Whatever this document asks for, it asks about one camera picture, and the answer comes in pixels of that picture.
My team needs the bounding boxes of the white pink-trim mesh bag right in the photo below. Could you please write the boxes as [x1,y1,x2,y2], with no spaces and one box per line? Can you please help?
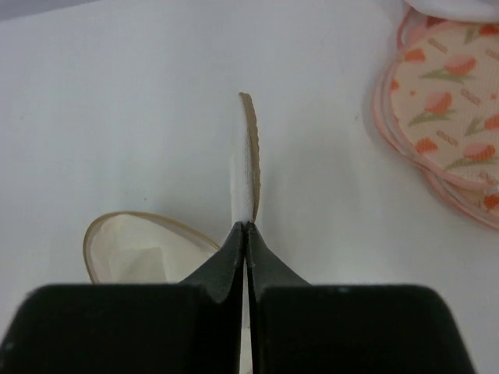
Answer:
[405,0,498,23]

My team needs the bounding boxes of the orange floral bag lower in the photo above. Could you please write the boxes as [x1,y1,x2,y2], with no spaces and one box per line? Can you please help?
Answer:
[371,73,498,231]

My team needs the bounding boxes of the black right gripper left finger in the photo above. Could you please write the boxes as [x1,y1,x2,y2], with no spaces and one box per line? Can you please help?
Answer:
[1,223,244,373]

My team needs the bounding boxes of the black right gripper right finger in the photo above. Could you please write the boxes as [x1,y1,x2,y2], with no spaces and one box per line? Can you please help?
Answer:
[246,224,475,373]

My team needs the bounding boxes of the round beige mesh laundry bag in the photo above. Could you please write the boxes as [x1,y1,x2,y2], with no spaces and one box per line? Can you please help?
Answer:
[83,93,261,284]

